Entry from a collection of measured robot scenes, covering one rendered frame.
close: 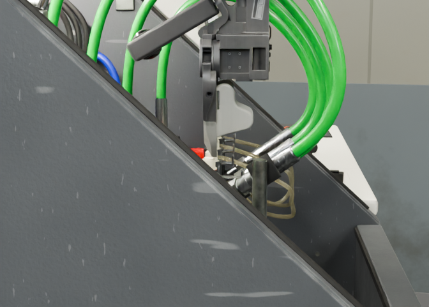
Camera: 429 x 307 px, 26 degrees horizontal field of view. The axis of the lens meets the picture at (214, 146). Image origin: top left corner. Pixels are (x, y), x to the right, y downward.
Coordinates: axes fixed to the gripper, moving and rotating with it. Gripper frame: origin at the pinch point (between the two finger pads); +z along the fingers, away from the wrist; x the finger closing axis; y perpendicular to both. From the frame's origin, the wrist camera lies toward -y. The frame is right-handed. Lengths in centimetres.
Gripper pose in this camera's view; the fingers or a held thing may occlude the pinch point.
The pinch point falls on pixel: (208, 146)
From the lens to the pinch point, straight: 113.4
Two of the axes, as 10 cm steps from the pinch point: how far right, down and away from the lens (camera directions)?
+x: 0.4, -1.9, 9.8
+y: 10.0, 0.1, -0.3
